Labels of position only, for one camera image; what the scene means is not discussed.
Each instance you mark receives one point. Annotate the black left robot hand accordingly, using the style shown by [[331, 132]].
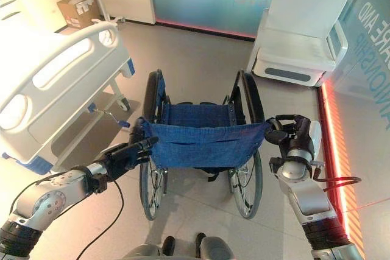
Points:
[[128, 154]]

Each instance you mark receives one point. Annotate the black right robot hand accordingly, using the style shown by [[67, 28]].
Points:
[[297, 138]]

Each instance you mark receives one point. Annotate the blue fabric wheelchair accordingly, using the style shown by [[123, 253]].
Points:
[[201, 147]]

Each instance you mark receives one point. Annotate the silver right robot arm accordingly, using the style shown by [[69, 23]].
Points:
[[307, 202]]

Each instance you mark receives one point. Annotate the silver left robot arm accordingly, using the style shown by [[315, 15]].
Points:
[[51, 196]]

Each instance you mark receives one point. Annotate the white hospital bed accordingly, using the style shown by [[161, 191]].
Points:
[[58, 89]]

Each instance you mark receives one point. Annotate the robot silver legs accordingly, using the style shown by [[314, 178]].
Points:
[[189, 248]]

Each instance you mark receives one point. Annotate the brown cardboard box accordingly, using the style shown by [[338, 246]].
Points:
[[76, 10]]

